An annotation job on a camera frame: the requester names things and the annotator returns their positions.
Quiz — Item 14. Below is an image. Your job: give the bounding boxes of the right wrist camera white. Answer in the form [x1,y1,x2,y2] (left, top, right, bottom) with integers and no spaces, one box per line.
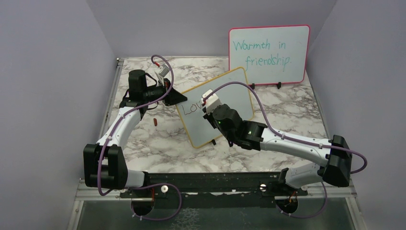
[201,89,222,114]

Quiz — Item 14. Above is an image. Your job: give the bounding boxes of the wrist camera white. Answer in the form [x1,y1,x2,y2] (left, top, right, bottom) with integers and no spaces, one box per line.
[155,65,170,85]
[201,89,222,114]

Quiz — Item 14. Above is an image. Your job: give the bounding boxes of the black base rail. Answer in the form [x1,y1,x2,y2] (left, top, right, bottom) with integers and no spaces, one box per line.
[120,172,307,209]

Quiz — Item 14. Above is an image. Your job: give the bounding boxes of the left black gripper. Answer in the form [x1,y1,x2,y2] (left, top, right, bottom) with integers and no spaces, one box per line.
[144,78,188,106]

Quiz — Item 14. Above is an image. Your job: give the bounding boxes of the yellow framed whiteboard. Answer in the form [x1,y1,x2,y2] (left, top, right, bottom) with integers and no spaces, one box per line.
[176,67,255,149]

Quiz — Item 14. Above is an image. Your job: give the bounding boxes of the pink framed whiteboard with writing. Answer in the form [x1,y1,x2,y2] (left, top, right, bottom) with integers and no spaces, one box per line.
[228,24,311,86]

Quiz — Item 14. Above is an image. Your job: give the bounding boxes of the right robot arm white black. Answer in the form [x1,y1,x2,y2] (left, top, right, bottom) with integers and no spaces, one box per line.
[203,104,352,195]

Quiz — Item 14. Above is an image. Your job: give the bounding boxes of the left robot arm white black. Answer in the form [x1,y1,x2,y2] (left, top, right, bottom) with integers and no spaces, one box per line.
[83,66,187,197]

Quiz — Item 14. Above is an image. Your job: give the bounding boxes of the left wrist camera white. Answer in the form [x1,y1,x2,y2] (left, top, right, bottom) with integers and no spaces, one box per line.
[155,65,170,85]

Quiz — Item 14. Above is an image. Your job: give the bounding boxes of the pink board stand feet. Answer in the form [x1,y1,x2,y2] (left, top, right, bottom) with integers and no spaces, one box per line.
[248,82,282,90]

